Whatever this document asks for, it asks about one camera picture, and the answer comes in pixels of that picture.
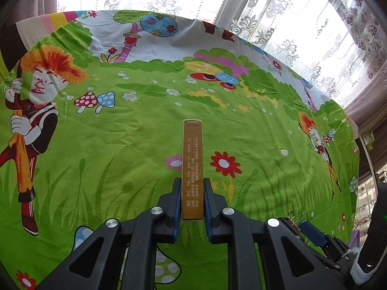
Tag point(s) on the white lace curtain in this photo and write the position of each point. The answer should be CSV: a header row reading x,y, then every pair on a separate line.
x,y
272,21

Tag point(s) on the green cartoon printed cloth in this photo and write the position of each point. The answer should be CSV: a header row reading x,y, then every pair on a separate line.
x,y
121,142

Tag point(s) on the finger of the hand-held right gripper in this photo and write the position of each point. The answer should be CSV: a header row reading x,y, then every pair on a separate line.
x,y
313,234
294,234

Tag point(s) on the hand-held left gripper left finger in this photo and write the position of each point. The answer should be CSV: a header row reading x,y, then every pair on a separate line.
x,y
178,211

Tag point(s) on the cream yellow box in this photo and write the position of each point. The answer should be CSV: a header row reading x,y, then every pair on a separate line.
x,y
192,172

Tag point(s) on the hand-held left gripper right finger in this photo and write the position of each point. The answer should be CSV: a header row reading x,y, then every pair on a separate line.
x,y
207,214

